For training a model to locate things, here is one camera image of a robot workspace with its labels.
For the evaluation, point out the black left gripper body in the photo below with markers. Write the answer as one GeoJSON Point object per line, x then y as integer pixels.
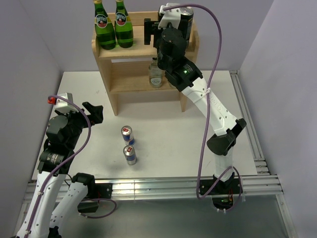
{"type": "Point", "coordinates": [78, 121]}

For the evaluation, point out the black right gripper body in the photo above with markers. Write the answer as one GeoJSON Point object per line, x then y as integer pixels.
{"type": "Point", "coordinates": [151, 28]}

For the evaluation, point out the blue silver energy can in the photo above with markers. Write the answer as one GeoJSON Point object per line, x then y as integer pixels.
{"type": "Point", "coordinates": [127, 134]}
{"type": "Point", "coordinates": [130, 154]}

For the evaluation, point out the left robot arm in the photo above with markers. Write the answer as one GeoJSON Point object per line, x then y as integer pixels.
{"type": "Point", "coordinates": [45, 218]}

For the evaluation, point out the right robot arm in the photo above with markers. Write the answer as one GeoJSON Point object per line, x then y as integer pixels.
{"type": "Point", "coordinates": [184, 75]}

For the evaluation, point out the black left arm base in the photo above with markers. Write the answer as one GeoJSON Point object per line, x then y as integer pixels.
{"type": "Point", "coordinates": [99, 190]}

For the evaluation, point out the wooden shelf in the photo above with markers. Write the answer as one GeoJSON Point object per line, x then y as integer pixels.
{"type": "Point", "coordinates": [126, 70]}

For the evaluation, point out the right green Perrier bottle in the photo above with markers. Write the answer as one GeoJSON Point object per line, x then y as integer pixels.
{"type": "Point", "coordinates": [123, 26]}

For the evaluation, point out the green perrier bottle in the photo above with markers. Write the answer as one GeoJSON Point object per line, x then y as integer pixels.
{"type": "Point", "coordinates": [103, 27]}
{"type": "Point", "coordinates": [123, 26]}

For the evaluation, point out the left green Perrier bottle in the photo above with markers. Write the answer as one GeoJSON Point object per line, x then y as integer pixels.
{"type": "Point", "coordinates": [103, 27]}

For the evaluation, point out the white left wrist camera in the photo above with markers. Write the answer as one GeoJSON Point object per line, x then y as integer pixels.
{"type": "Point", "coordinates": [62, 106]}

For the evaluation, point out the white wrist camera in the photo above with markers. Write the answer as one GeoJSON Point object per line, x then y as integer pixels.
{"type": "Point", "coordinates": [170, 13]}
{"type": "Point", "coordinates": [62, 106]}

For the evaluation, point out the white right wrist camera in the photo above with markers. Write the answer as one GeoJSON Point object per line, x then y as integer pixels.
{"type": "Point", "coordinates": [170, 13]}

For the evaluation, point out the aluminium rail frame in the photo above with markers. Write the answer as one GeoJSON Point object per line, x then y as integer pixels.
{"type": "Point", "coordinates": [167, 142]}

